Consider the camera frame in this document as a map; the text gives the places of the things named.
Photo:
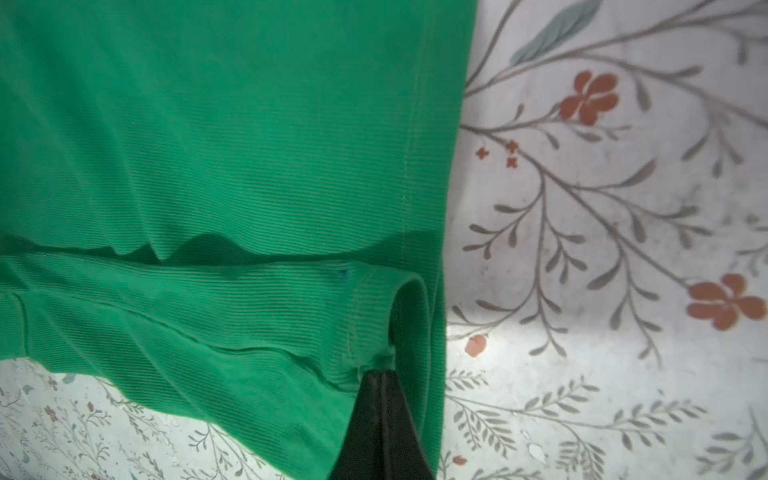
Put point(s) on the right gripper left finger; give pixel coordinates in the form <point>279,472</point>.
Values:
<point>361,455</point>

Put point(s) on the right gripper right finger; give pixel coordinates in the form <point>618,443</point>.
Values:
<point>402,454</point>

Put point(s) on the green tank top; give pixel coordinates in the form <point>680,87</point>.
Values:
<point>233,210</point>

